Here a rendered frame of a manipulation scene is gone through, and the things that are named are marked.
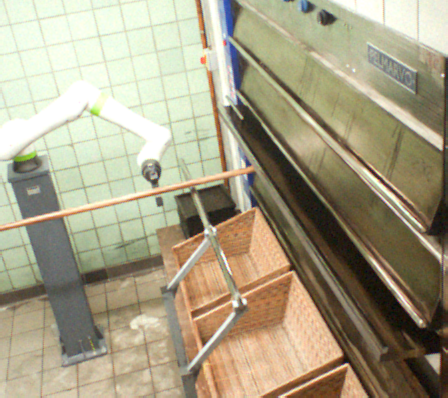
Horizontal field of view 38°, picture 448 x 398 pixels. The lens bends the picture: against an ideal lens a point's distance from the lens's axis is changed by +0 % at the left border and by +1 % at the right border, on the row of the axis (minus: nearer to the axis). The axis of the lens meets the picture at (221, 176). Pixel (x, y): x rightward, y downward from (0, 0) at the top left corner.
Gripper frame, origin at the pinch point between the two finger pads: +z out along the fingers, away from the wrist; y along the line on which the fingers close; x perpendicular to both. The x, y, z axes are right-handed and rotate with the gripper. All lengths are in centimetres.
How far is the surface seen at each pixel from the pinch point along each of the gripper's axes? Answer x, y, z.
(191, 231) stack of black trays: -14, 47, -37
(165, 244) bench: 0, 61, -53
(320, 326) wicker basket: -48, 37, 69
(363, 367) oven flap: -50, 24, 106
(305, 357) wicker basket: -43, 57, 62
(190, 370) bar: 4, 24, 88
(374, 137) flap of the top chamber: -53, -61, 116
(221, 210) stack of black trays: -32, 39, -37
